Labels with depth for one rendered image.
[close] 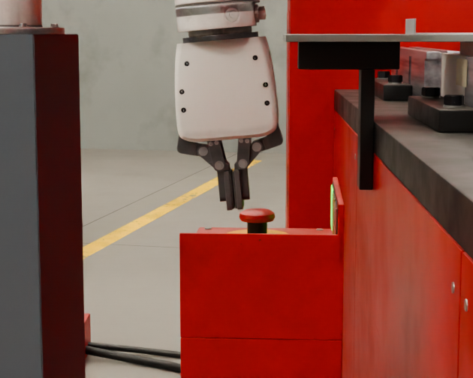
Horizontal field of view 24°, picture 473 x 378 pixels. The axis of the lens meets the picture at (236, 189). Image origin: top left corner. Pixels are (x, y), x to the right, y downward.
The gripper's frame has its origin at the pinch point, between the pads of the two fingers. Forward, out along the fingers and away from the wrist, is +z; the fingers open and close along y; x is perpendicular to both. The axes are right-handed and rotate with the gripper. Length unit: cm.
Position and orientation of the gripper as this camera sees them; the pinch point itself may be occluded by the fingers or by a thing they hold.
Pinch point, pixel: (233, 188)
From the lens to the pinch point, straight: 110.4
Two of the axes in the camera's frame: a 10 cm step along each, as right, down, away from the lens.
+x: -0.6, 1.4, -9.9
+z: 0.9, 9.9, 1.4
